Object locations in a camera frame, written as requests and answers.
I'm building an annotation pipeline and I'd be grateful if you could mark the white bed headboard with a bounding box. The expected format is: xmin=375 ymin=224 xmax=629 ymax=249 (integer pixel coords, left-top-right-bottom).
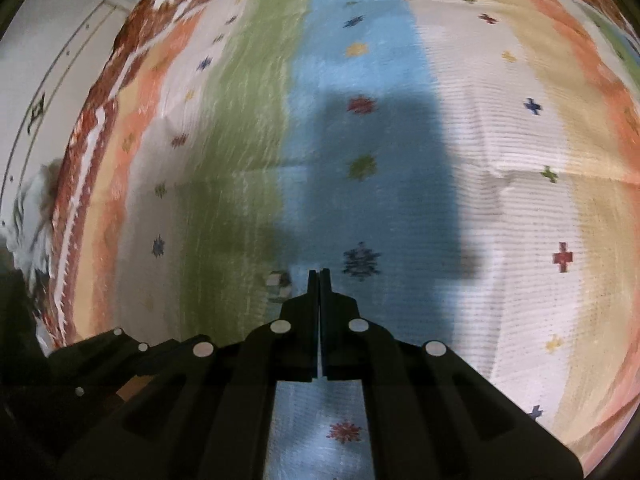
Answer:
xmin=1 ymin=0 xmax=134 ymax=224

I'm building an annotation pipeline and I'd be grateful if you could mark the grey crumpled cloth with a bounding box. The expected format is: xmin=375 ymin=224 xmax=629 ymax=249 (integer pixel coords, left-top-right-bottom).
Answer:
xmin=1 ymin=158 xmax=62 ymax=292

